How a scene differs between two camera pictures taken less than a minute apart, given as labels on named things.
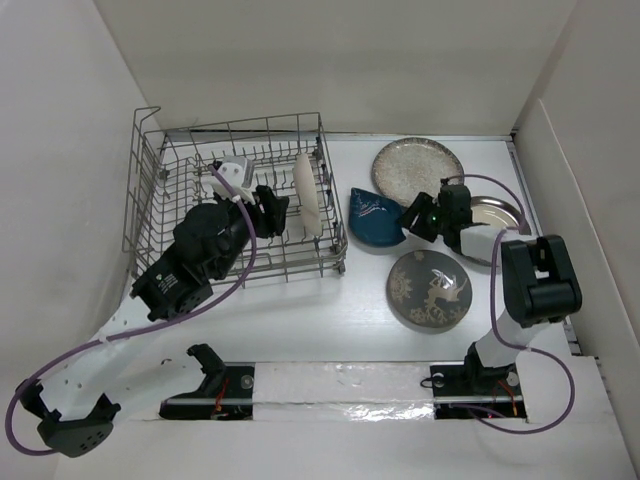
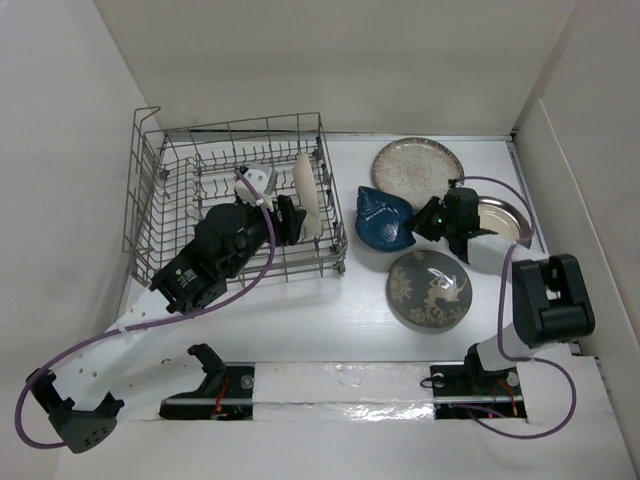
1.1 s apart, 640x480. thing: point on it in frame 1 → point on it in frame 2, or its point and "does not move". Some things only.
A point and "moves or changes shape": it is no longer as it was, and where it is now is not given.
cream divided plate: x=307 y=193 does not move
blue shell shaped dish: x=375 y=219 moves or changes shape
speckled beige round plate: x=404 y=168 does not move
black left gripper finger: x=272 y=209 → x=291 y=220
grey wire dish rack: x=168 y=173 does not move
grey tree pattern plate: x=429 y=289 does not move
